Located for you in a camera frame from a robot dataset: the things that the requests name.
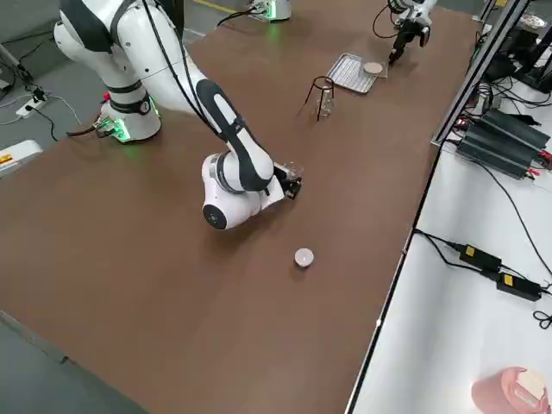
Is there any pink plastic container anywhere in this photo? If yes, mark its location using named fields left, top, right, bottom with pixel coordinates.
left=470, top=366, right=551, bottom=414

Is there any white box orange label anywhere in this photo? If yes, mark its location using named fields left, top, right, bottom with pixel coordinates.
left=0, top=140, right=43, bottom=180

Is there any white power strip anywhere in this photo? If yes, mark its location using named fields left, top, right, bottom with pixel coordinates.
left=16, top=97, right=47, bottom=118

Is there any black metal tripod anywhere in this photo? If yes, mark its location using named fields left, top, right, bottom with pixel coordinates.
left=296, top=76, right=336, bottom=122

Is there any black power adapter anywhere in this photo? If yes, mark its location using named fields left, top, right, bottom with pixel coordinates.
left=459, top=243, right=504, bottom=273
left=495, top=272, right=543, bottom=302

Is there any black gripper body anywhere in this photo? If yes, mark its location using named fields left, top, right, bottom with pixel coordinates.
left=273, top=162, right=292, bottom=196
left=397, top=19, right=422, bottom=44

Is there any aluminium frame post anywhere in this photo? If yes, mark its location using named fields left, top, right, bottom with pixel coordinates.
left=430, top=0, right=531, bottom=150

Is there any black finned power supply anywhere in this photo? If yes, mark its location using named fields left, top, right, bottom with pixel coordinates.
left=455, top=107, right=552, bottom=180

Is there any ribbed metal tray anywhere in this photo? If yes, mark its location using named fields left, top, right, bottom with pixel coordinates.
left=325, top=52, right=380, bottom=95

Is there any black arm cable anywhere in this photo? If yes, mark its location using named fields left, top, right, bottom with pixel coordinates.
left=372, top=3, right=405, bottom=40

